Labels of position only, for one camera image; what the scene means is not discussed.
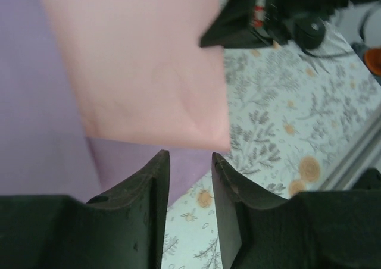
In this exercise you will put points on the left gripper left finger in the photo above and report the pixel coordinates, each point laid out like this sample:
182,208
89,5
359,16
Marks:
119,230

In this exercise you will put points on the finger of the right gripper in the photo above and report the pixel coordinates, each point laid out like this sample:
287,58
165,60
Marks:
229,32

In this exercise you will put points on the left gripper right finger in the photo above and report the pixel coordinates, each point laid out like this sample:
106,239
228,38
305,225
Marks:
282,236

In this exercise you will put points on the purple wrapping paper sheet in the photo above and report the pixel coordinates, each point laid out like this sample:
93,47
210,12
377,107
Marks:
134,57

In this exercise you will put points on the floral patterned tablecloth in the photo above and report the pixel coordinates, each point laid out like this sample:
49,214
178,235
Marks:
297,102

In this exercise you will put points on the aluminium rail base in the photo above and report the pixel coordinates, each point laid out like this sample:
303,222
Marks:
357,156

